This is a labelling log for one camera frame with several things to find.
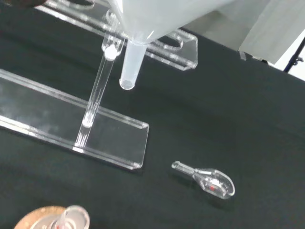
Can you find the clear acrylic funnel stand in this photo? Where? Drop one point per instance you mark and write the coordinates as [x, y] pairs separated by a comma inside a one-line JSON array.
[[47, 112]]

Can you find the black cloth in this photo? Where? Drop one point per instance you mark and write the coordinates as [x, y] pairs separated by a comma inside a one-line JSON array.
[[214, 119]]

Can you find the grey tape piece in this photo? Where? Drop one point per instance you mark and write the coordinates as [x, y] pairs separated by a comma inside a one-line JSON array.
[[243, 55]]

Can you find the small round-bottom glass flask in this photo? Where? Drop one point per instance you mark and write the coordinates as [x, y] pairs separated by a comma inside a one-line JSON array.
[[76, 215]]

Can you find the black tripod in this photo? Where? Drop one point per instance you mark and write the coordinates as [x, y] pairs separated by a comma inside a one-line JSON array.
[[293, 59]]

